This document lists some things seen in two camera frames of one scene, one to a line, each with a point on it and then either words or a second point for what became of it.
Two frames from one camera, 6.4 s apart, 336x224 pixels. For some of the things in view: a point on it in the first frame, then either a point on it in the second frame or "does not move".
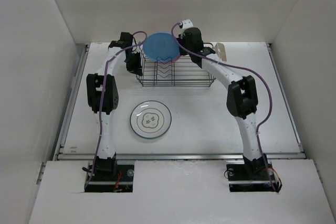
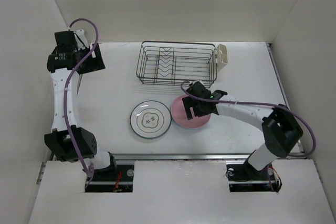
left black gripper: [137, 69] → [95, 64]
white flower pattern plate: [150, 119] does not move
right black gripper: [182, 51] → [189, 102]
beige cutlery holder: [220, 50] does not move
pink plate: [172, 61] → [179, 114]
